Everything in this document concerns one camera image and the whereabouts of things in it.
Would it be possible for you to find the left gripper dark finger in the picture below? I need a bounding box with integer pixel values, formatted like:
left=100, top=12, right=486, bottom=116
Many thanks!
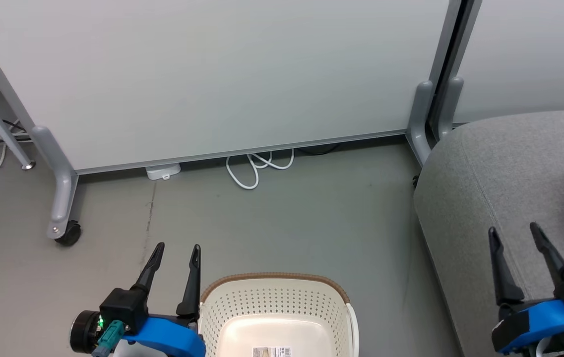
left=133, top=242, right=166, bottom=298
left=177, top=244, right=202, bottom=318

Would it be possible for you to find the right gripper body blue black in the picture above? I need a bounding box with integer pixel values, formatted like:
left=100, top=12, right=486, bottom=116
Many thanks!
left=492, top=265, right=564, bottom=354

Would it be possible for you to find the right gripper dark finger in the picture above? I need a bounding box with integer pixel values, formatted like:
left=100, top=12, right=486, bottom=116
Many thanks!
left=530, top=223, right=564, bottom=298
left=489, top=227, right=526, bottom=307

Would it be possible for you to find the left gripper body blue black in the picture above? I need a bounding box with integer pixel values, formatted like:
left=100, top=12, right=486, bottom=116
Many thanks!
left=69, top=287, right=206, bottom=357

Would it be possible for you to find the cream perforated laundry basket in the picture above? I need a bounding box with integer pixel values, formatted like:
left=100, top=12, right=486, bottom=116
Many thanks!
left=197, top=272, right=360, bottom=357

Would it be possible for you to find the white paper label in basket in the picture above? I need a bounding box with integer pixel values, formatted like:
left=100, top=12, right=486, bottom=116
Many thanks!
left=252, top=346, right=292, bottom=357

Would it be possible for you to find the black caster wheel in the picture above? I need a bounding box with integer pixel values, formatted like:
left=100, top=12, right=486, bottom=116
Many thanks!
left=55, top=221, right=82, bottom=247

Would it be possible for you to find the grey fabric sofa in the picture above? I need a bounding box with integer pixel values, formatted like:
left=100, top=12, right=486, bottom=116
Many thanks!
left=413, top=109, right=564, bottom=357

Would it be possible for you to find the white power adapter box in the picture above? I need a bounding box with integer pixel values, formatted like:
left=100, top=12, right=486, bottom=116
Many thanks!
left=145, top=164, right=182, bottom=180

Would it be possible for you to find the grey curved partition foot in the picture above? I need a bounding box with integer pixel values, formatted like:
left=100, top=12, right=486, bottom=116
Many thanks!
left=438, top=76, right=463, bottom=140
left=31, top=125, right=80, bottom=239
left=407, top=81, right=434, bottom=167

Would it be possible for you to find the large white partition panel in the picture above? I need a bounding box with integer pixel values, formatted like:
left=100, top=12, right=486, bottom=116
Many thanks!
left=0, top=0, right=461, bottom=174

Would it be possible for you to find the narrow white partition panel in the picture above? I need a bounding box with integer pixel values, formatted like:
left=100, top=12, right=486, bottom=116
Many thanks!
left=453, top=0, right=564, bottom=124

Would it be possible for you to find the white floor cable loop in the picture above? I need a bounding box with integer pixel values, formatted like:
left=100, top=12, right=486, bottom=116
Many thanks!
left=226, top=149, right=295, bottom=190

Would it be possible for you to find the black cable under partition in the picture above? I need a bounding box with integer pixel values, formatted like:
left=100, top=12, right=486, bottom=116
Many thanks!
left=296, top=144, right=342, bottom=156

